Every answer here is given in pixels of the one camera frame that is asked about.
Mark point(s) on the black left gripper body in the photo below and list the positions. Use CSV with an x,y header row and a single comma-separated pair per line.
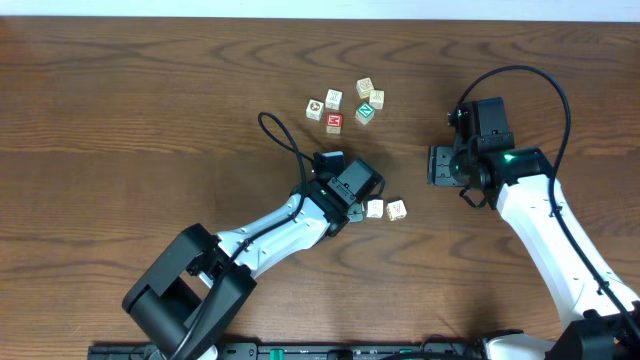
x,y
353,212

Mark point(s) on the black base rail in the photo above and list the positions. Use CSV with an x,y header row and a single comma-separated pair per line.
x,y
325,351

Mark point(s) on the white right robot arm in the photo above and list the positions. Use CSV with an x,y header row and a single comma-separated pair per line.
x,y
599,313

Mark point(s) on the green N wooden block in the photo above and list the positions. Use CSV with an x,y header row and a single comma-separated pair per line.
x,y
365,113

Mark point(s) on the plain wooden block top right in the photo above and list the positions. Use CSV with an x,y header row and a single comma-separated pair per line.
x,y
377,99

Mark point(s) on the yellow-edged wooden block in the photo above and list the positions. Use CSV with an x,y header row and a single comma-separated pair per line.
x,y
375,208

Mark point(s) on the plain wooden block upper middle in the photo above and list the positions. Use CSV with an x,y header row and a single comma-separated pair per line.
x,y
333,99

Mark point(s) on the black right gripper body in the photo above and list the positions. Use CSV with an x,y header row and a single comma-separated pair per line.
x,y
450,167

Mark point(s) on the wooden block with round picture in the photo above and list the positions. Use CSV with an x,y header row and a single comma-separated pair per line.
x,y
314,110

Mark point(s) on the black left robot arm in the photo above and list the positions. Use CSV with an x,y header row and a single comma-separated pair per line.
x,y
188,297

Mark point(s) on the yellow-print wooden block top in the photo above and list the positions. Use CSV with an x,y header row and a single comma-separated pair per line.
x,y
364,87

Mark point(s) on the red M wooden block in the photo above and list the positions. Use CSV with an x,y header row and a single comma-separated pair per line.
x,y
334,123

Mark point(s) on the plain wooden block placed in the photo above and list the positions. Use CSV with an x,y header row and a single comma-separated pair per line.
x,y
396,210

